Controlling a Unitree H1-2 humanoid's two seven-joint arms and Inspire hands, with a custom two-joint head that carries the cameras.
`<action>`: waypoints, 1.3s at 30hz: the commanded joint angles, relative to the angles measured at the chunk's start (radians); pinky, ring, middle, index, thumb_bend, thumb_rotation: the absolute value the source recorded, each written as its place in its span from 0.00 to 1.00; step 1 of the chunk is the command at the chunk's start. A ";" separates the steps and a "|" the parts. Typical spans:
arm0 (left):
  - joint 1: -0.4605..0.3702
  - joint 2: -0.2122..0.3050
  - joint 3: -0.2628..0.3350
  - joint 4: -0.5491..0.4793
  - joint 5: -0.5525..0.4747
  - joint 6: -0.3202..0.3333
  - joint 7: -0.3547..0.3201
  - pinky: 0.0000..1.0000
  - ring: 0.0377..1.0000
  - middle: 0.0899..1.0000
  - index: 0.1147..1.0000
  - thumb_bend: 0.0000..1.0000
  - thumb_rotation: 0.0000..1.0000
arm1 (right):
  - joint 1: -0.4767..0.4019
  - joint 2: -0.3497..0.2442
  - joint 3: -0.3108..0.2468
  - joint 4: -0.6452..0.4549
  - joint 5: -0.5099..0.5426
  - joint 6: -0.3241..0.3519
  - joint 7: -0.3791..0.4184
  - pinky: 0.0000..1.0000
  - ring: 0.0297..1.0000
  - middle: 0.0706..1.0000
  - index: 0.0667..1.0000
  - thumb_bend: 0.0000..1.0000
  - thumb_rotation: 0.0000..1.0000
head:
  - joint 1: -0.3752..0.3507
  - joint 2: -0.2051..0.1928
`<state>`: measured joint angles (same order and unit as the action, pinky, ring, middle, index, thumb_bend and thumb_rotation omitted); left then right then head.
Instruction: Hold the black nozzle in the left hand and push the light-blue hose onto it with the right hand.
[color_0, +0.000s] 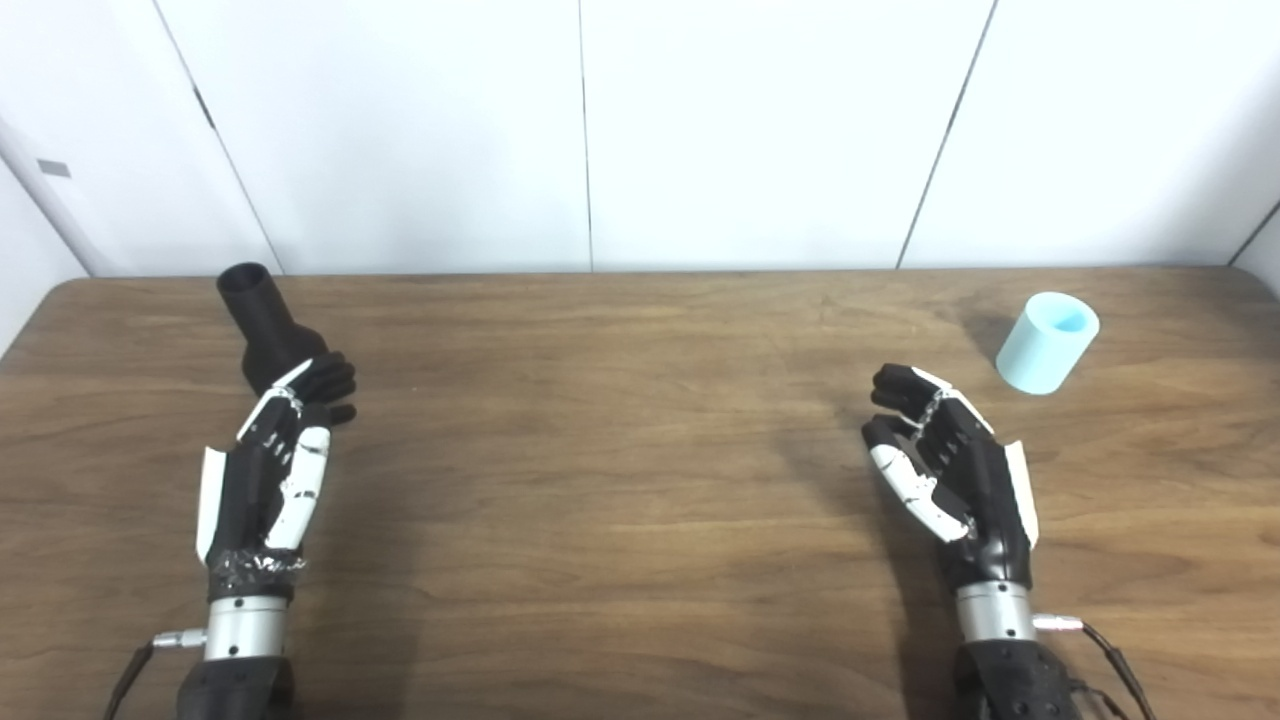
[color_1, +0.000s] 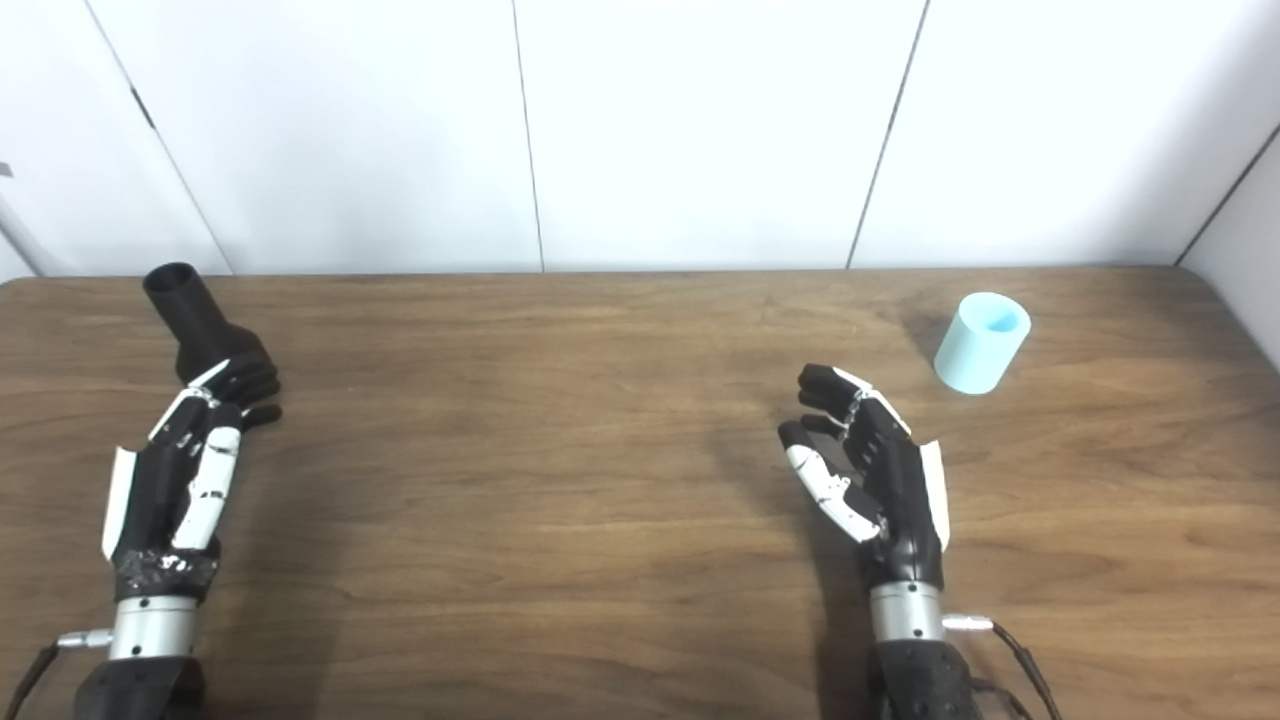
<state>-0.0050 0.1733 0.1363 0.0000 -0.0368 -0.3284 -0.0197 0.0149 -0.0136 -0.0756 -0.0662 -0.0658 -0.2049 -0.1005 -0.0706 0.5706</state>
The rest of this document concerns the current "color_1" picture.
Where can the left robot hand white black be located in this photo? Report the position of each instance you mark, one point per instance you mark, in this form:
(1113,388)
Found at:
(160,490)

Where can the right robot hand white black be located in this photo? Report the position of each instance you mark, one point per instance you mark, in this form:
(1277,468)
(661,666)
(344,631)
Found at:
(895,490)

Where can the black nozzle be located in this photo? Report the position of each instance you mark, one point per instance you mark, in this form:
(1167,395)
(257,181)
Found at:
(200,325)

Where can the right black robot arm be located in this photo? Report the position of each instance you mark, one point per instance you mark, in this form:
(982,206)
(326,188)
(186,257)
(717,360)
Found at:
(915,650)

